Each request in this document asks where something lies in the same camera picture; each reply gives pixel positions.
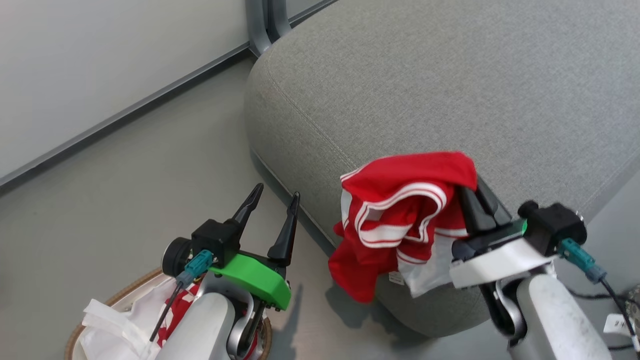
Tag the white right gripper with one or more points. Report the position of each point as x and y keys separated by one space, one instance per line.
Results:
x=495 y=262

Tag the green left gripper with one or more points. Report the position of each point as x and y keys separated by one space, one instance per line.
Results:
x=252 y=277

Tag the red white striped garment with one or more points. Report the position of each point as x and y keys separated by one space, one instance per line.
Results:
x=400 y=210

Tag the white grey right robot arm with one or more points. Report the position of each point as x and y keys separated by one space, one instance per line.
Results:
x=555 y=320

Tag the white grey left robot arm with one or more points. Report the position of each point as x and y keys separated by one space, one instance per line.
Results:
x=205 y=325

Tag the red white patterned clothing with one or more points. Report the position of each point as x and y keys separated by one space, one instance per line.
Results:
x=177 y=310

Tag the grey fabric sofa seat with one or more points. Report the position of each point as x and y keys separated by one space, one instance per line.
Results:
x=450 y=85

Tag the round wicker laundry basket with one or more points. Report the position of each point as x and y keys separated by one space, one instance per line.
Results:
x=125 y=290

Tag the white red clothes in basket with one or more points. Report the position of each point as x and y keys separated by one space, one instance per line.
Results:
x=115 y=325

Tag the white paper tag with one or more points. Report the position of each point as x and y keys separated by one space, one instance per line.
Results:
x=616 y=324

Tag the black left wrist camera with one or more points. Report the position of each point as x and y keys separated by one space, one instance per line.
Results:
x=212 y=242

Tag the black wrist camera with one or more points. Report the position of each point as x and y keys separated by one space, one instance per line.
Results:
x=212 y=242
x=552 y=225

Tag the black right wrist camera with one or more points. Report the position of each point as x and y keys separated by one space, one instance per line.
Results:
x=552 y=225

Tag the grey wall baseboard rail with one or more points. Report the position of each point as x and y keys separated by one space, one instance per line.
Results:
x=125 y=112

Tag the grey metal frame post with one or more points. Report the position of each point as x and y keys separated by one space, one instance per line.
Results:
x=265 y=22

